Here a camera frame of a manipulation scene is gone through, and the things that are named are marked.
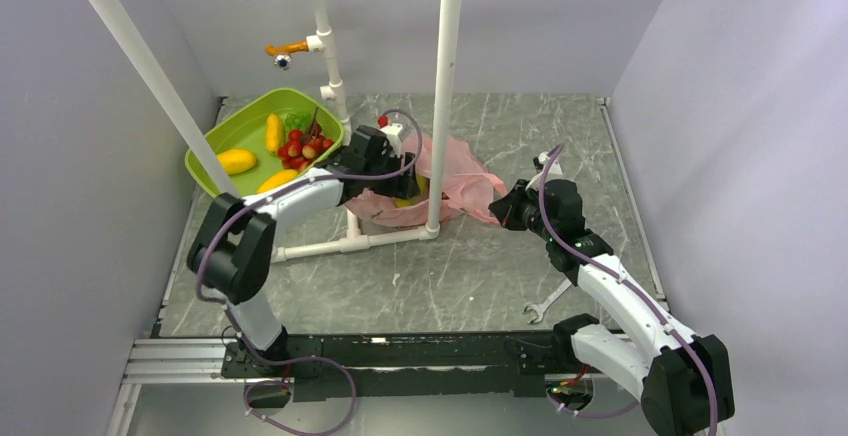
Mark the pink plastic bag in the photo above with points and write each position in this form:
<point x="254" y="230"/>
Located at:
<point x="468" y="188"/>

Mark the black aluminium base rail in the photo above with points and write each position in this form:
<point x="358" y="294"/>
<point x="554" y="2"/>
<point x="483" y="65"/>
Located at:
<point x="521" y="364"/>

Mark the red fake cherry bunch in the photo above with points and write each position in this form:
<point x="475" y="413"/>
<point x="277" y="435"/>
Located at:
<point x="302" y="149"/>

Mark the silver wrench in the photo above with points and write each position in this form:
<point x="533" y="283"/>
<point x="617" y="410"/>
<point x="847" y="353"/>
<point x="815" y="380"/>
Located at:
<point x="537" y="311"/>

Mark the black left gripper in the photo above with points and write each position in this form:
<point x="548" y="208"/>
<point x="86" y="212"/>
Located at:
<point x="405" y="186"/>

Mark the green plastic basin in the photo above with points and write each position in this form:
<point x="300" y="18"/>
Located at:
<point x="245" y="129"/>

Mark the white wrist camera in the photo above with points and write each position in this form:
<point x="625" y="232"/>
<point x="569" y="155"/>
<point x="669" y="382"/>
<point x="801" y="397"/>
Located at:
<point x="394" y="131"/>
<point x="547" y="169"/>

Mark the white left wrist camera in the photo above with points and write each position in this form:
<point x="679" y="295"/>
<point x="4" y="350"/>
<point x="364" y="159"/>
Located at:
<point x="394" y="131"/>

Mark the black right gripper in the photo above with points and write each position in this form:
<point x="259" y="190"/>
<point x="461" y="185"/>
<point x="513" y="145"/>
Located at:
<point x="506" y="209"/>

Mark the white PVC pipe frame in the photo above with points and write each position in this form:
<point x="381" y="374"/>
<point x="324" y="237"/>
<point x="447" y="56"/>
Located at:
<point x="116" y="19"/>

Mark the yellow fake corn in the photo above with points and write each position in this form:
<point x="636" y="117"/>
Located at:
<point x="274" y="134"/>

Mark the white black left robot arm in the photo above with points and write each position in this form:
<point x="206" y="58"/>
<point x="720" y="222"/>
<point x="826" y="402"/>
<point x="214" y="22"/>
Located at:
<point x="232" y="252"/>

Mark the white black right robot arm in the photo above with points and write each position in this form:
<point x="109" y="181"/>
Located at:
<point x="681" y="380"/>

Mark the orange plastic faucet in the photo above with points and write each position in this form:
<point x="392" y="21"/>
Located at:
<point x="282" y="54"/>

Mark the yellow fake fruit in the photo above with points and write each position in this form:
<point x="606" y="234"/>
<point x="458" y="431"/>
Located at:
<point x="237" y="161"/>

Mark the green fake pear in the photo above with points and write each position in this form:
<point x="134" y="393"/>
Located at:
<point x="405" y="203"/>

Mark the orange fake fruit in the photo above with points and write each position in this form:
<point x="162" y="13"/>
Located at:
<point x="279" y="179"/>

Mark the green fake grapes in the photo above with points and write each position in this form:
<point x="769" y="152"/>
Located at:
<point x="297" y="121"/>

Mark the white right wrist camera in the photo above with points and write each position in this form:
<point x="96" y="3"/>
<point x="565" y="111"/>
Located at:
<point x="547" y="169"/>

